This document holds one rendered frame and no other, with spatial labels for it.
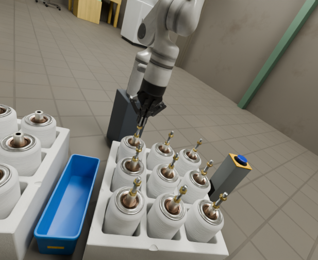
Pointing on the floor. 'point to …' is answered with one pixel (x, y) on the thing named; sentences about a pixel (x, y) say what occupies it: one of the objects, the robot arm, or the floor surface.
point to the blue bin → (67, 207)
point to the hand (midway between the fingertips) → (141, 119)
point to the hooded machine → (135, 19)
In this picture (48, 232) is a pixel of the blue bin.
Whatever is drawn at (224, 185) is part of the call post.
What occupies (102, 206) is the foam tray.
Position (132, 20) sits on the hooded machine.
